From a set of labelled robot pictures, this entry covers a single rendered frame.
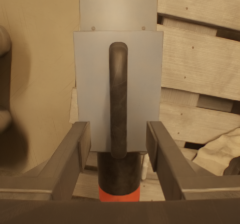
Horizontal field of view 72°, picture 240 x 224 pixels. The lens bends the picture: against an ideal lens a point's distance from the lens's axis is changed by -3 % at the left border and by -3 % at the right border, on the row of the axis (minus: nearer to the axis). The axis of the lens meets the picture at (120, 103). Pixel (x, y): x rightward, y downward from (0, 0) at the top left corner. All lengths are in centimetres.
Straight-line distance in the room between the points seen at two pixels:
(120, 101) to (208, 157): 38
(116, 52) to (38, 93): 46
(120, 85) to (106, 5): 17
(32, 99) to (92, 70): 41
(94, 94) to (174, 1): 31
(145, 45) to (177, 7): 22
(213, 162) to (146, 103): 33
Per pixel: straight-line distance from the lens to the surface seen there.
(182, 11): 48
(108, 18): 33
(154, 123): 15
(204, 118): 52
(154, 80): 28
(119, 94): 22
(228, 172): 61
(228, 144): 55
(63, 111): 63
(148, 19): 34
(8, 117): 70
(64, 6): 62
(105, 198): 42
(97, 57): 28
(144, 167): 52
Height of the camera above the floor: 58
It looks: 75 degrees down
